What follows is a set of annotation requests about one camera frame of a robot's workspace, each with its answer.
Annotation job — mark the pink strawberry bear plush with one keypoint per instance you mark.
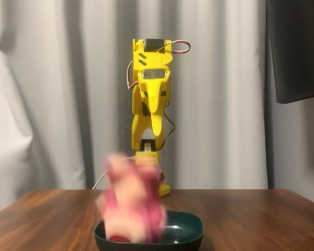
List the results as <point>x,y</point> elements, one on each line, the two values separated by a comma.
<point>130,196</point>

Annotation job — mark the black monitor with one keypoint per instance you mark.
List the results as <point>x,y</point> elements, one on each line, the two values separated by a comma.
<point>295,52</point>

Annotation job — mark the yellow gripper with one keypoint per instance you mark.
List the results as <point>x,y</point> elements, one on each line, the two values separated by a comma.
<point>155,97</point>

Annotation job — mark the dark green plastic bin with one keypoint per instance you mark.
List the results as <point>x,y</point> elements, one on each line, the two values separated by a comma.
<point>183,230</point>

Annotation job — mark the light grey curtain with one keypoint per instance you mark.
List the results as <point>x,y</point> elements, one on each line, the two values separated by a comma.
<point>55,78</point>

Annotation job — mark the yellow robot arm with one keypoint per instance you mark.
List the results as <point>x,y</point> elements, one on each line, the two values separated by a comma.
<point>146,58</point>

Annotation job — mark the orange black table clamp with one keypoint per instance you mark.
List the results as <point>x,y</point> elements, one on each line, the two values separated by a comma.
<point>163,179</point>

